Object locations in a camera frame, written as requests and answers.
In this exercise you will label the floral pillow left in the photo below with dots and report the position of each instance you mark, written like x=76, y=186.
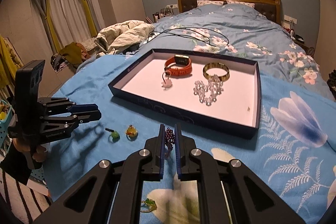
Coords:
x=208, y=2

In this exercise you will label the white and yellow curtains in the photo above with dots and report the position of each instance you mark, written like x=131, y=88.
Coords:
x=65, y=21

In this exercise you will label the light blue floral blanket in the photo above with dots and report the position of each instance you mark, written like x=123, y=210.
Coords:
x=293, y=151

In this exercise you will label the brown clothes heap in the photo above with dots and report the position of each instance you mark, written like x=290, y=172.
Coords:
x=72, y=55

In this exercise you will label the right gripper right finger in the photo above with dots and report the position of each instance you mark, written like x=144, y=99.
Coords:
x=186, y=168

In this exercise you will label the beige crumpled jacket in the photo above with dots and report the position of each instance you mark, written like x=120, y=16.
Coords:
x=116, y=38

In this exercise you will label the grey-blue floral duvet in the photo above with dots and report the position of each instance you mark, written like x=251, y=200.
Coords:
x=239, y=31

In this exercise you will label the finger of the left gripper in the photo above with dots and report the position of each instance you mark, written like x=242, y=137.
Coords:
x=85, y=108
x=86, y=117

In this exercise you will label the dark blue shallow box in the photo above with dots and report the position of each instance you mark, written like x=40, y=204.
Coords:
x=235, y=112

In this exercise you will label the floral pillow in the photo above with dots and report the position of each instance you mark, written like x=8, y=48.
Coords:
x=208, y=2
x=249, y=4

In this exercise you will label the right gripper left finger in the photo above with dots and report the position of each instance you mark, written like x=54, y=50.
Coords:
x=154, y=168

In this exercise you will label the orange smart watch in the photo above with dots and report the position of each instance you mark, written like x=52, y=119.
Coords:
x=178, y=65

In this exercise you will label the floral pillow right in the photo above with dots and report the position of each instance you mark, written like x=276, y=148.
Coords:
x=249, y=4

